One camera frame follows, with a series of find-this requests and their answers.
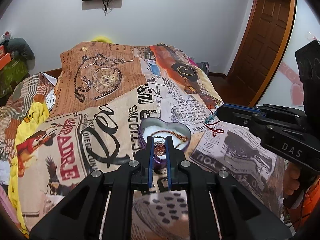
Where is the brown wooden door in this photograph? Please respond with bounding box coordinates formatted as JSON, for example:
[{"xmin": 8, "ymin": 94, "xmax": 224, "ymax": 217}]
[{"xmin": 226, "ymin": 0, "xmax": 298, "ymax": 107}]

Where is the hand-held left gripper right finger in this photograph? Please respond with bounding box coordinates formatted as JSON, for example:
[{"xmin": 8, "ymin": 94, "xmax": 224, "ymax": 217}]
[{"xmin": 166, "ymin": 135, "xmax": 293, "ymax": 240}]

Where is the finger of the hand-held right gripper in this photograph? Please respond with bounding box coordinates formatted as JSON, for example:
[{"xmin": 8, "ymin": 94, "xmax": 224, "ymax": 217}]
[
  {"xmin": 254, "ymin": 104, "xmax": 308, "ymax": 132},
  {"xmin": 216, "ymin": 103, "xmax": 270, "ymax": 137}
]

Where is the grey plush toy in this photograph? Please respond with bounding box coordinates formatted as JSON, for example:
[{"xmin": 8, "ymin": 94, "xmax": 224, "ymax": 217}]
[{"xmin": 0, "ymin": 31, "xmax": 35, "ymax": 68}]

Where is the dark clothes pile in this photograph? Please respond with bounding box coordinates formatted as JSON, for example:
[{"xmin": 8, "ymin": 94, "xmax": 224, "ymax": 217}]
[{"xmin": 192, "ymin": 60, "xmax": 211, "ymax": 76}]

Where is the orange box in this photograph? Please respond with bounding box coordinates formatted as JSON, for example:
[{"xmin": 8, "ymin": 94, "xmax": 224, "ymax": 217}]
[{"xmin": 0, "ymin": 44, "xmax": 12, "ymax": 71}]

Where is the red and teal string bracelet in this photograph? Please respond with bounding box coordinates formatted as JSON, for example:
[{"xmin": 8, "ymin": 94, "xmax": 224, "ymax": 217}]
[{"xmin": 204, "ymin": 111, "xmax": 223, "ymax": 138}]

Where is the person's right hand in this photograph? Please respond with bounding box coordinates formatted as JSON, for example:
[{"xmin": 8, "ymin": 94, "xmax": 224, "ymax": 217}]
[{"xmin": 282, "ymin": 164, "xmax": 302, "ymax": 201}]

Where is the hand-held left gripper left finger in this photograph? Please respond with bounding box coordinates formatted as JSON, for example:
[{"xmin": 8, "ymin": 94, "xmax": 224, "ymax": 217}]
[{"xmin": 29, "ymin": 135, "xmax": 155, "ymax": 240}]

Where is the yellow cartoon print blanket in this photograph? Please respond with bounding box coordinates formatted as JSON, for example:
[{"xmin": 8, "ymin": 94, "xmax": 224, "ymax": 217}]
[{"xmin": 7, "ymin": 102, "xmax": 54, "ymax": 239}]

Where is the orange beaded ring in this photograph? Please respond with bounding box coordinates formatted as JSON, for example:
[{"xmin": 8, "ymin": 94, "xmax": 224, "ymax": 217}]
[{"xmin": 154, "ymin": 141, "xmax": 166, "ymax": 156}]

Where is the green patterned cloth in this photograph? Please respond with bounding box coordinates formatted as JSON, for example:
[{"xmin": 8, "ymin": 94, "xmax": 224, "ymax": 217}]
[{"xmin": 0, "ymin": 57, "xmax": 30, "ymax": 99}]

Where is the yellow cloth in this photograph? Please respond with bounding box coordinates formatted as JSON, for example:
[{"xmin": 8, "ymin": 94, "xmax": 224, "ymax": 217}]
[{"xmin": 90, "ymin": 35, "xmax": 115, "ymax": 43}]

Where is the orange car print pillow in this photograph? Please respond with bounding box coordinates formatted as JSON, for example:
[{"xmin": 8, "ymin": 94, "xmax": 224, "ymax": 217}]
[{"xmin": 144, "ymin": 44, "xmax": 224, "ymax": 110}]

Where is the striped print pillow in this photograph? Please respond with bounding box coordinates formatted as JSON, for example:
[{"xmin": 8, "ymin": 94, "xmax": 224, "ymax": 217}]
[{"xmin": 5, "ymin": 72, "xmax": 59, "ymax": 110}]

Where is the pocket watch print pillow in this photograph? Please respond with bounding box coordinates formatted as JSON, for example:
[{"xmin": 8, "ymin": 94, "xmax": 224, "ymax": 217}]
[{"xmin": 59, "ymin": 41, "xmax": 153, "ymax": 110}]

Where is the thin copper chain necklace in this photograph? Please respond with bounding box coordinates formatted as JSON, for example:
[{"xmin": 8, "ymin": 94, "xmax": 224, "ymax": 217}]
[{"xmin": 150, "ymin": 129, "xmax": 188, "ymax": 148}]

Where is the heart-shaped tin box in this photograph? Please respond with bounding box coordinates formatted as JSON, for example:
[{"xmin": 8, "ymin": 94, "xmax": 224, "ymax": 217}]
[{"xmin": 139, "ymin": 118, "xmax": 192, "ymax": 164}]

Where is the black monitor cable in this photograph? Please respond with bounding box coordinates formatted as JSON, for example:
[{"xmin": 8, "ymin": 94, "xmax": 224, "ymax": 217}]
[{"xmin": 101, "ymin": 0, "xmax": 118, "ymax": 15}]

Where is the pink heart wall sticker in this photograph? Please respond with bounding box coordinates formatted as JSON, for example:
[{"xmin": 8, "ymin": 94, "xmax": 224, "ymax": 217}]
[{"xmin": 279, "ymin": 61, "xmax": 307, "ymax": 107}]

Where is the newspaper print blanket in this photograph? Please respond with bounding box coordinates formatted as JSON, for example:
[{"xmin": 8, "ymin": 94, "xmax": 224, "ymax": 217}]
[{"xmin": 0, "ymin": 44, "xmax": 287, "ymax": 240}]

